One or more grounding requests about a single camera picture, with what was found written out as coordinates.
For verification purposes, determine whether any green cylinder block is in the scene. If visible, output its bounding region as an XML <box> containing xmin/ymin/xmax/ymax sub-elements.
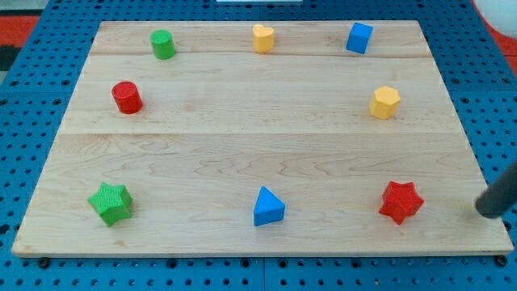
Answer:
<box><xmin>149</xmin><ymin>30</ymin><xmax>175</xmax><ymax>60</ymax></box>

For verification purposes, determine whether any red cylinder block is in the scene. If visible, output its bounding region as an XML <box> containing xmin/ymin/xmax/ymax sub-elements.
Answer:
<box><xmin>111</xmin><ymin>81</ymin><xmax>143</xmax><ymax>114</ymax></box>

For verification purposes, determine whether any blue triangle block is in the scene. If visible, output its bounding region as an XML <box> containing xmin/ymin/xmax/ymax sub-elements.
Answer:
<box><xmin>253</xmin><ymin>187</ymin><xmax>286</xmax><ymax>226</ymax></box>

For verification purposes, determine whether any yellow hexagon block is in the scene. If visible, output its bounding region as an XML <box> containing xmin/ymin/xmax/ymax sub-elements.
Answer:
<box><xmin>368</xmin><ymin>86</ymin><xmax>401</xmax><ymax>120</ymax></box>

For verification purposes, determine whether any green star block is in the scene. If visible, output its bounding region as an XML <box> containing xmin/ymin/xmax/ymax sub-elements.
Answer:
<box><xmin>87</xmin><ymin>182</ymin><xmax>132</xmax><ymax>227</ymax></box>

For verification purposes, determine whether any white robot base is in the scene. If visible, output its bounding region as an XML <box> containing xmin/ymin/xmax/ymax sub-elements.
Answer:
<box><xmin>473</xmin><ymin>0</ymin><xmax>516</xmax><ymax>39</ymax></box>

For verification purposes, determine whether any red star block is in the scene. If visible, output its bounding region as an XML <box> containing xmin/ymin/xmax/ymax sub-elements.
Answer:
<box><xmin>379</xmin><ymin>181</ymin><xmax>424</xmax><ymax>225</ymax></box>

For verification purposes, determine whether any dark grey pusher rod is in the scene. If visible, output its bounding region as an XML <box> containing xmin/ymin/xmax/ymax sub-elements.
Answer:
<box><xmin>475</xmin><ymin>162</ymin><xmax>516</xmax><ymax>219</ymax></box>

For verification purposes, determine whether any blue cube block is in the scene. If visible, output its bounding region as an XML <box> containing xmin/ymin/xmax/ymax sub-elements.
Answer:
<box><xmin>345</xmin><ymin>23</ymin><xmax>374</xmax><ymax>54</ymax></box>

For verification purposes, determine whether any wooden board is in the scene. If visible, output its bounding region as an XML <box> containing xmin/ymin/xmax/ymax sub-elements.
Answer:
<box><xmin>12</xmin><ymin>21</ymin><xmax>514</xmax><ymax>258</ymax></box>

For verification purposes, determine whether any yellow heart block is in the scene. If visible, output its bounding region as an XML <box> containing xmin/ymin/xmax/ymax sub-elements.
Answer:
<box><xmin>252</xmin><ymin>24</ymin><xmax>275</xmax><ymax>53</ymax></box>

